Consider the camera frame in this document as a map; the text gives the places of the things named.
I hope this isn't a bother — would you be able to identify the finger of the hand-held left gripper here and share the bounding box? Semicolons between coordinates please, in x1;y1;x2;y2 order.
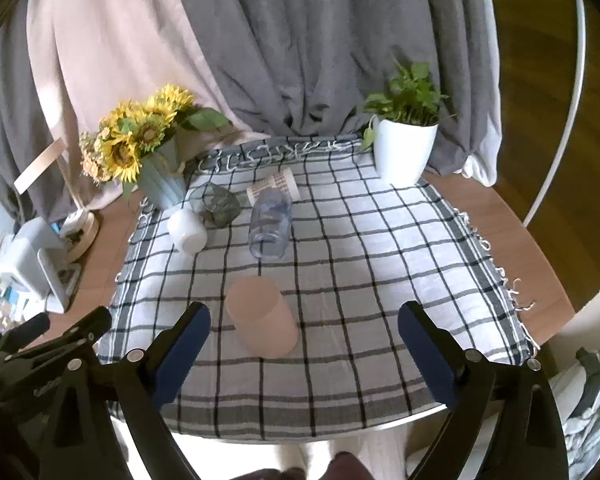
0;305;114;378
0;312;51;354

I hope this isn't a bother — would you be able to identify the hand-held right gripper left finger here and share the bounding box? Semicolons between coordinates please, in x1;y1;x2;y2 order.
42;302;212;480

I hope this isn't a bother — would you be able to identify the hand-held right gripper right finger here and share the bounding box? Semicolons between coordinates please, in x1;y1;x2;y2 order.
398;301;572;480

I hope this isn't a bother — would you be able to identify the pink cup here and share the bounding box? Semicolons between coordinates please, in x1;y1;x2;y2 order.
224;275;299;360

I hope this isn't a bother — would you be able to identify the dark green glass cup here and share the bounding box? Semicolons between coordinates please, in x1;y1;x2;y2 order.
189;183;242;229

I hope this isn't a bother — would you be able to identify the white patterned cup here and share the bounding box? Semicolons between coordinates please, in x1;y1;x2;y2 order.
246;168;301;206

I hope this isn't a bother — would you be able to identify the white desktop device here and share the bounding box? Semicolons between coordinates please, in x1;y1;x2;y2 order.
0;218;84;314

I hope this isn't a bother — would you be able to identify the checked tablecloth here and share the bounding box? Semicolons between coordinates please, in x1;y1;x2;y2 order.
96;136;540;444

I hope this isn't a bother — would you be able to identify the light blue ribbed vase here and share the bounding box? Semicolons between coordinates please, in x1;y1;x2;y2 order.
134;137;189;210

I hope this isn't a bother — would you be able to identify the clear bluish plastic bottle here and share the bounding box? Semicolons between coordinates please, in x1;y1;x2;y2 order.
248;188;294;261

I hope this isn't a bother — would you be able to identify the grey and white clothing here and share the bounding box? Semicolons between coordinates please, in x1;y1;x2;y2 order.
550;347;600;480

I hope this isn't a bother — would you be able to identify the sunflower bouquet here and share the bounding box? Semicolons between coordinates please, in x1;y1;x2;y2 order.
78;84;232;199

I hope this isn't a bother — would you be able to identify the white plant pot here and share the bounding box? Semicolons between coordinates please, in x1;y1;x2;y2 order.
372;115;440;186

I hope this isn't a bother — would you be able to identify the green potted plant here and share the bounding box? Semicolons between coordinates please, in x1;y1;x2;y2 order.
358;60;457;154

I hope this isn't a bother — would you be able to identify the pink cloth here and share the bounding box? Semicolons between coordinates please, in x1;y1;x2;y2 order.
27;0;272;211

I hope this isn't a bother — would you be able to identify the white hoop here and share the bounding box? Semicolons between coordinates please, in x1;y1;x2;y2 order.
522;0;589;226

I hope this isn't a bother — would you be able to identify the grey curtain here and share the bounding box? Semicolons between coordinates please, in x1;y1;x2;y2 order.
0;0;504;222

